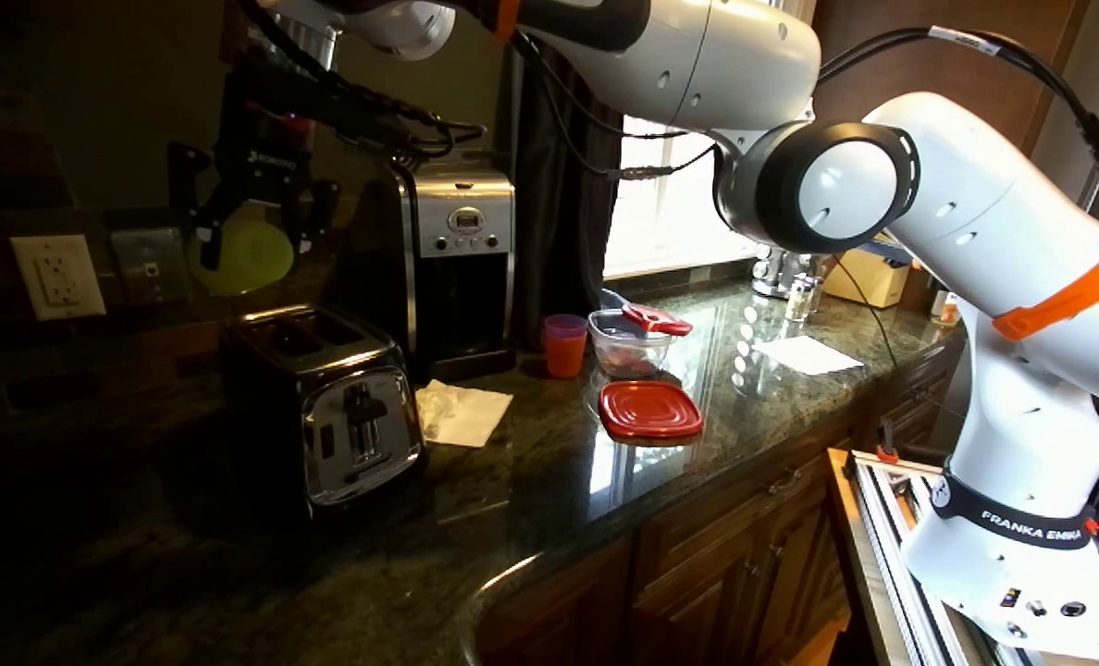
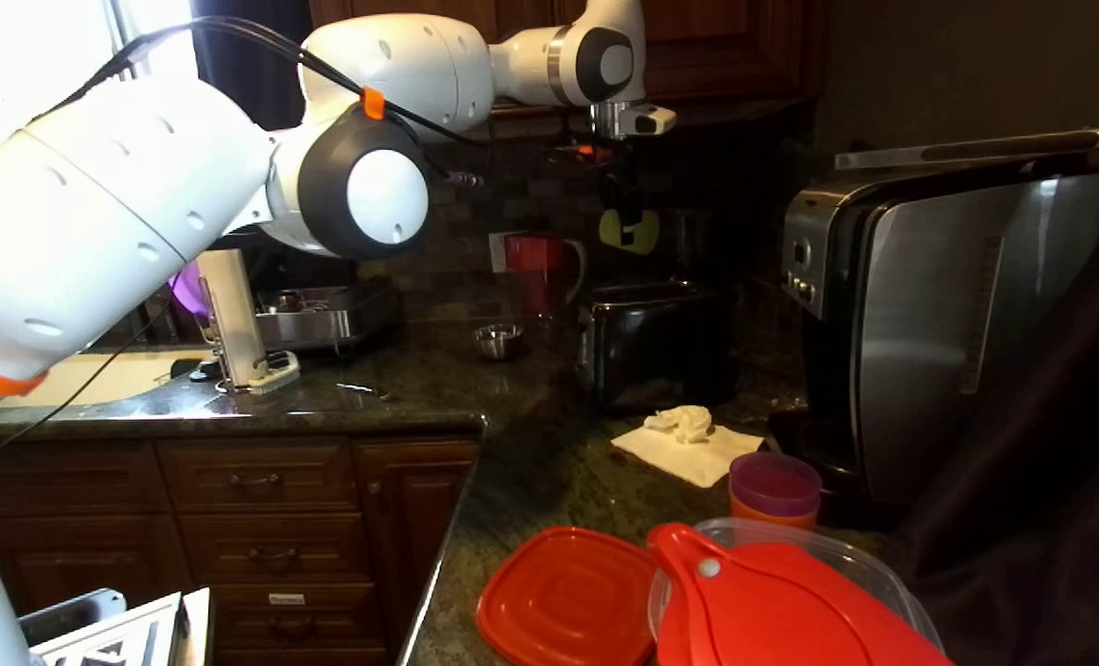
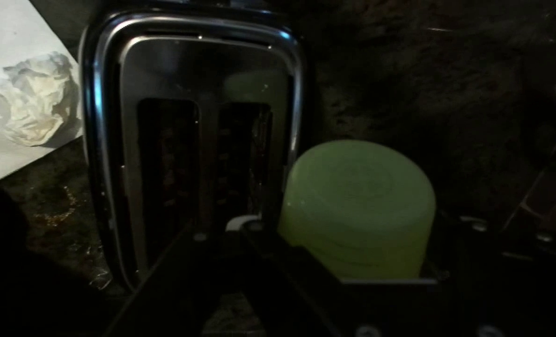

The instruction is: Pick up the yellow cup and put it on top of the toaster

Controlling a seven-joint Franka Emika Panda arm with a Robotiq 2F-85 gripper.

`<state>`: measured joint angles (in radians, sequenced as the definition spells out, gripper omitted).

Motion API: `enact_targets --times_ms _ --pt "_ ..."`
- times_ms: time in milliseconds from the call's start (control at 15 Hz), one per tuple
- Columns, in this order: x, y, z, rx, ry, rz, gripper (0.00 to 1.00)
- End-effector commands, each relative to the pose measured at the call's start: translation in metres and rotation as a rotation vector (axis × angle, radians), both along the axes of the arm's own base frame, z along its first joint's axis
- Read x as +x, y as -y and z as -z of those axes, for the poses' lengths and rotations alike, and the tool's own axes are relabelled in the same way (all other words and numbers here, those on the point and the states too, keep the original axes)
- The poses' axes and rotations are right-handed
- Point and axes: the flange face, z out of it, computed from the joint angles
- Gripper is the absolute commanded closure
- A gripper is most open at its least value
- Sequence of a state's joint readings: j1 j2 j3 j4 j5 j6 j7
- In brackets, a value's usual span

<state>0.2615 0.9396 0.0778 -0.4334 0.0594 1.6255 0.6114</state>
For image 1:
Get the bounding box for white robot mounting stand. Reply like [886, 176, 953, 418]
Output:
[838, 448, 1099, 666]

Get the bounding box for red square container lid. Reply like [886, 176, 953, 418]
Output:
[597, 372, 708, 448]

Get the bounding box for clear container with red lid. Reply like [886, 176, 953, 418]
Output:
[585, 300, 695, 380]

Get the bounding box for white wall outlet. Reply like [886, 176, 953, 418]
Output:
[8, 232, 113, 324]

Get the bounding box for wooden lower cabinet doors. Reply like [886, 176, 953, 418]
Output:
[471, 418, 858, 666]

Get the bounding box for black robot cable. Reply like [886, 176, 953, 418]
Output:
[236, 0, 1099, 235]

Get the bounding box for white paper napkin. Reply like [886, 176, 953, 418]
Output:
[412, 377, 518, 452]

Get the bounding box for bright kitchen window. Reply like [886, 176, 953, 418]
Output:
[600, 113, 763, 281]

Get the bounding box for cardboard box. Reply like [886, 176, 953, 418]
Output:
[819, 243, 919, 309]

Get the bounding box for orange velcro strap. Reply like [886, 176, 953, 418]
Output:
[494, 0, 527, 45]
[987, 230, 1099, 345]

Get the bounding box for clear drinking glass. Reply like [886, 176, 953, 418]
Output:
[749, 243, 821, 330]

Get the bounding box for orange cup with purple lid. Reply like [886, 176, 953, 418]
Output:
[539, 309, 591, 380]

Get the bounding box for black and chrome toaster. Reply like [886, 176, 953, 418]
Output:
[219, 300, 431, 523]

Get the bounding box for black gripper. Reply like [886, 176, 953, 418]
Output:
[167, 58, 342, 275]

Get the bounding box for dark curtain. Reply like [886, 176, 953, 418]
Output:
[507, 58, 627, 350]

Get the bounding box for dark wall switch plate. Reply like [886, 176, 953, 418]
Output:
[109, 227, 189, 307]

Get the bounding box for white paper sheet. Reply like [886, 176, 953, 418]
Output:
[763, 334, 866, 377]

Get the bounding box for stainless toaster oven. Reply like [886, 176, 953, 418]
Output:
[379, 158, 522, 386]

